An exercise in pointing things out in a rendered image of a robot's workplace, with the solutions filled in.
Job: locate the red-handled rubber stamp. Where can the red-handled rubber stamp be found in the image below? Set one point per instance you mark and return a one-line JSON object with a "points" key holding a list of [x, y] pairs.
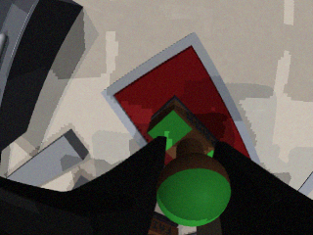
{"points": [[161, 225]]}

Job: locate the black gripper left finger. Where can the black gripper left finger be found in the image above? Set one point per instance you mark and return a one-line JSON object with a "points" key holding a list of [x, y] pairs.
{"points": [[122, 201]]}

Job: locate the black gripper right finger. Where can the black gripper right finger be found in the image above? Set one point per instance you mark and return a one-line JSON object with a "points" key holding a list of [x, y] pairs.
{"points": [[260, 203]]}

